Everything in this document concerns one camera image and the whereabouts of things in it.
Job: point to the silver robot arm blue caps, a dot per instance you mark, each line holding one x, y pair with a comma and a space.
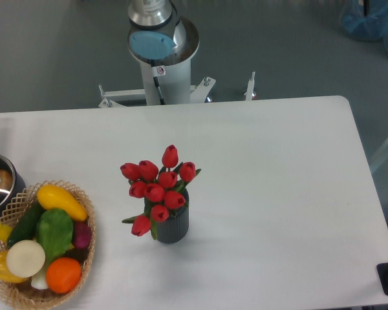
159, 35

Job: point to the blue plastic bag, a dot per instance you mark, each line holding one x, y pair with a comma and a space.
365, 21

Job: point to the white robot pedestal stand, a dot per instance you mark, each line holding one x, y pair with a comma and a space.
163, 85

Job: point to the dark grey ribbed vase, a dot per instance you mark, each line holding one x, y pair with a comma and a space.
168, 225

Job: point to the white round radish slice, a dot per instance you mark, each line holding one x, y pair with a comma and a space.
25, 258

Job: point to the white green onion stalk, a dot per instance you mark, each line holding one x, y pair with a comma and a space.
39, 281

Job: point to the dark green cucumber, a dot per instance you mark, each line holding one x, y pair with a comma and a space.
25, 228

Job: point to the yellow bell pepper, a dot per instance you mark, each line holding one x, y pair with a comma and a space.
5, 274

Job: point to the red tulip bouquet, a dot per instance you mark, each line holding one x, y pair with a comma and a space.
158, 184

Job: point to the green lettuce leaf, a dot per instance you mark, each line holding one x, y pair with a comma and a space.
54, 233

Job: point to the yellow squash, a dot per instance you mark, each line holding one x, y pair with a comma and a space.
53, 197

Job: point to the woven wicker basket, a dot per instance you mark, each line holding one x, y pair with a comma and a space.
23, 295

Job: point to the purple red onion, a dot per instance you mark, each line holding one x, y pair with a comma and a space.
82, 235

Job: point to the orange fruit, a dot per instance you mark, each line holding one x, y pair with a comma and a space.
63, 275

